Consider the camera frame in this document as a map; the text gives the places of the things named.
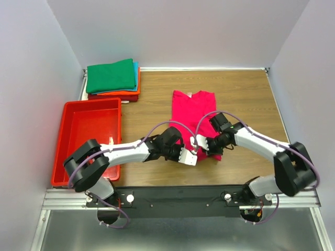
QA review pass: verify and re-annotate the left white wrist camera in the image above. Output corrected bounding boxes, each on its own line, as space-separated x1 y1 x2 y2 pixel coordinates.
178 147 197 166

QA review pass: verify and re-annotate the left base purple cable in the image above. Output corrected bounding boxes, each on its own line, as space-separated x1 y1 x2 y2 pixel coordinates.
90 196 131 230

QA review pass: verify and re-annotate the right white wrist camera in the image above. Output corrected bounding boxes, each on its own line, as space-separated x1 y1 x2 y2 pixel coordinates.
190 134 209 151

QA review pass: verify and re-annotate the folded dark red t shirt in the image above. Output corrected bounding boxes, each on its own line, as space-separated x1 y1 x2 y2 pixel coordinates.
88 94 139 102

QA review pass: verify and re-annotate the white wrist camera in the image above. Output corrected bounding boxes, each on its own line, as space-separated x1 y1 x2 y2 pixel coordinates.
190 134 209 151
178 147 197 166

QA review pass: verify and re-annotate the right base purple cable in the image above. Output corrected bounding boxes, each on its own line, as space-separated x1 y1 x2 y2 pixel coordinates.
244 193 280 226

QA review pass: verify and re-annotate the folded blue t shirt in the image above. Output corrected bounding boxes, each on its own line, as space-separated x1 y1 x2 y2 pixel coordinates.
95 62 139 94

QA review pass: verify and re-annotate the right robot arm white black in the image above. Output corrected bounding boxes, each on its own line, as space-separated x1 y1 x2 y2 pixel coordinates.
196 111 320 205

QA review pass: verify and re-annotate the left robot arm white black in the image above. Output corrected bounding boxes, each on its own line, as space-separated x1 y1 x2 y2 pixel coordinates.
63 127 186 207

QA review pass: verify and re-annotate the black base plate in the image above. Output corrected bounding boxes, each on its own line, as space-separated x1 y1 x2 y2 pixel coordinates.
86 184 278 220

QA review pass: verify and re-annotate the red plastic bin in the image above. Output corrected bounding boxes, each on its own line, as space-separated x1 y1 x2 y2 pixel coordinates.
51 98 122 187

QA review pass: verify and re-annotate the folded green t shirt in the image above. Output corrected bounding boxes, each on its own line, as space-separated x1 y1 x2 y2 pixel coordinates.
86 59 136 94

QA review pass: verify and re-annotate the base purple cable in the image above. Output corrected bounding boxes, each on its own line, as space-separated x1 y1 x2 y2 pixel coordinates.
244 193 280 226
90 196 131 230

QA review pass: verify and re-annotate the pink t shirt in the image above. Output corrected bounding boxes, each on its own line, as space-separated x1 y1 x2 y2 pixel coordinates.
170 90 217 162

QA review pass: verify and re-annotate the folded orange t shirt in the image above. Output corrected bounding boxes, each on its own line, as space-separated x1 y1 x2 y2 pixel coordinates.
93 67 140 97

